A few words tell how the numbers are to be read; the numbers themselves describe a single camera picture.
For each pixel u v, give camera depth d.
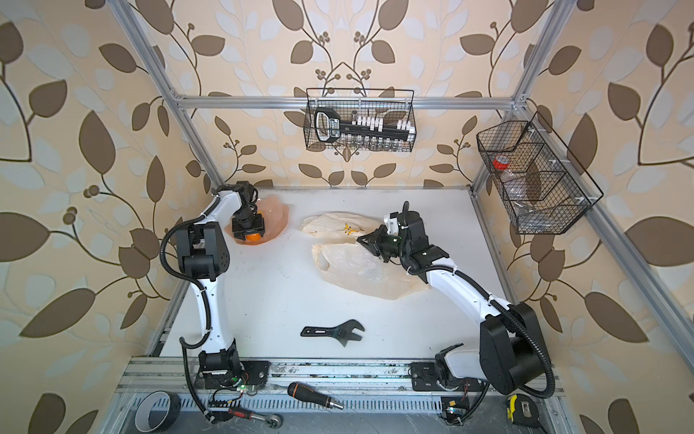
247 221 0.89
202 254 0.61
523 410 0.67
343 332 0.82
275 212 1.11
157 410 0.69
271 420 0.67
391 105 0.91
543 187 0.74
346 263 0.77
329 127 0.85
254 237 1.00
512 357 0.41
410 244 0.64
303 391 0.70
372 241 0.71
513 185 0.71
